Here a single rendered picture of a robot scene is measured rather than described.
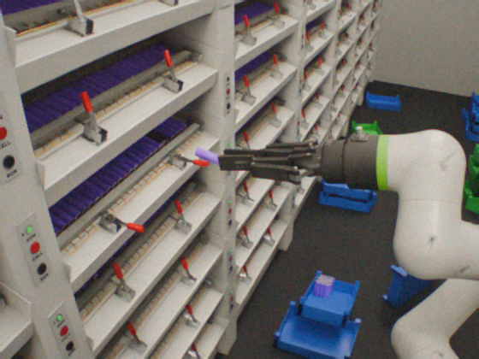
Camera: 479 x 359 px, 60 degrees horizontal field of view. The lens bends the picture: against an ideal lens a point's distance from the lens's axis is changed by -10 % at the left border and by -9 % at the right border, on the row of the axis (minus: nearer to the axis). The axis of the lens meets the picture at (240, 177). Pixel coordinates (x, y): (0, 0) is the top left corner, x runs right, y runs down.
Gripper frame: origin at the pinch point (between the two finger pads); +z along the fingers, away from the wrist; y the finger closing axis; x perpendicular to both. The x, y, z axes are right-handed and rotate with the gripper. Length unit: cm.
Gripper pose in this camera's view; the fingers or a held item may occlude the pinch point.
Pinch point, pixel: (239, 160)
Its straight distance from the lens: 84.8
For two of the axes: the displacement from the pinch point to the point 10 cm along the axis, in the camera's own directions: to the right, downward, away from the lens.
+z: -9.0, -0.3, 4.4
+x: 1.8, 8.8, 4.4
